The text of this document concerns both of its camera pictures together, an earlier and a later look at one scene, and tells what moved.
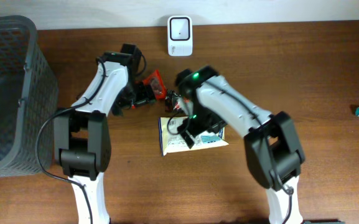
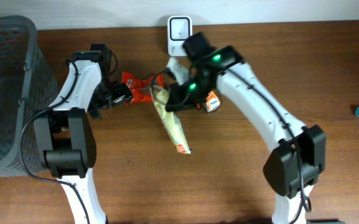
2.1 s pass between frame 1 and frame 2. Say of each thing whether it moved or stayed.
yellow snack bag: moved
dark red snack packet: moved
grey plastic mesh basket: stayed
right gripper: moved
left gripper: moved
